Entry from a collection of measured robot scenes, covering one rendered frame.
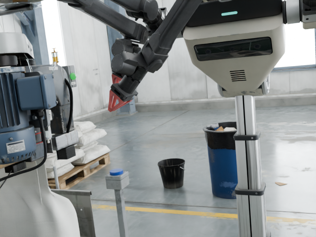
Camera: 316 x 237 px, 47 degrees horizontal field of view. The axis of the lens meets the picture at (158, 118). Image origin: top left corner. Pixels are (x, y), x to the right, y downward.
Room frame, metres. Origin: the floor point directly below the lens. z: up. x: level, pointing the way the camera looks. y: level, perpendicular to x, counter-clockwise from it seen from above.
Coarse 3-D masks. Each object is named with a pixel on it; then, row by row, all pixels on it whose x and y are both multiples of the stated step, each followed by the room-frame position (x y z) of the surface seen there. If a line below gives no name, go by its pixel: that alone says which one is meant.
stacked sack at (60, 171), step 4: (68, 164) 4.17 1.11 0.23; (60, 168) 4.02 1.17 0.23; (64, 168) 4.07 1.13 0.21; (68, 168) 4.12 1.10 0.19; (72, 168) 4.20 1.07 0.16; (52, 172) 3.90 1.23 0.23; (60, 172) 3.98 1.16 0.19; (64, 172) 4.05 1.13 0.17; (48, 176) 3.87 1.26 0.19; (52, 176) 3.86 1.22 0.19
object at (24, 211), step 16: (0, 176) 1.43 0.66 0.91; (16, 176) 1.39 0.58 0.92; (32, 176) 1.37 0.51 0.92; (0, 192) 1.41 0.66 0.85; (16, 192) 1.38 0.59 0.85; (32, 192) 1.35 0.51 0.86; (48, 192) 1.34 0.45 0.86; (0, 208) 1.36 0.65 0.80; (16, 208) 1.33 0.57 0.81; (32, 208) 1.29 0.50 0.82; (48, 208) 1.29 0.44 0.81; (64, 208) 1.33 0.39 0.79; (0, 224) 1.36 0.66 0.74; (16, 224) 1.31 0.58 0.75; (32, 224) 1.28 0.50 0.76; (48, 224) 1.28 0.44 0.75; (64, 224) 1.29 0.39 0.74
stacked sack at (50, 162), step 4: (76, 152) 4.19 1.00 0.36; (80, 152) 4.25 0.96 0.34; (56, 156) 4.01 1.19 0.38; (76, 156) 4.15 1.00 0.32; (80, 156) 4.25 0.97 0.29; (48, 160) 3.84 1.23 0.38; (52, 160) 3.82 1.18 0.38; (56, 160) 3.85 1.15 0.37; (60, 160) 3.88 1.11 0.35; (64, 160) 3.94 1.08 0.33; (68, 160) 4.01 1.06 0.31; (72, 160) 4.08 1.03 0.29; (48, 164) 3.80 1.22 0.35; (52, 164) 3.79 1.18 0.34; (56, 164) 3.80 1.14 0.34; (60, 164) 3.86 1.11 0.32; (64, 164) 3.94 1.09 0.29; (48, 168) 3.79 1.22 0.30; (52, 168) 3.77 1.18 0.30; (56, 168) 3.80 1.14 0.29; (48, 172) 3.81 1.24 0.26
